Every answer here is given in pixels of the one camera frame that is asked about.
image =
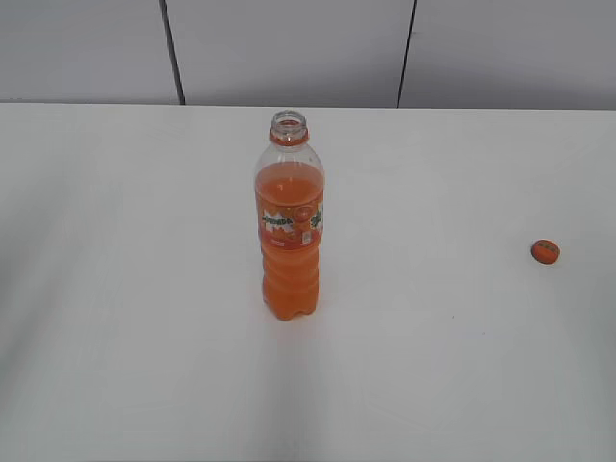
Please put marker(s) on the orange soda plastic bottle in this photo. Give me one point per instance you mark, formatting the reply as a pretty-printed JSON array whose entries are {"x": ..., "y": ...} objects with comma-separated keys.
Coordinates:
[{"x": 289, "y": 186}]

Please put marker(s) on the orange bottle cap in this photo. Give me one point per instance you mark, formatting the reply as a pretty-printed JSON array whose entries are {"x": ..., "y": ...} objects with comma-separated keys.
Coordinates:
[{"x": 545, "y": 252}]

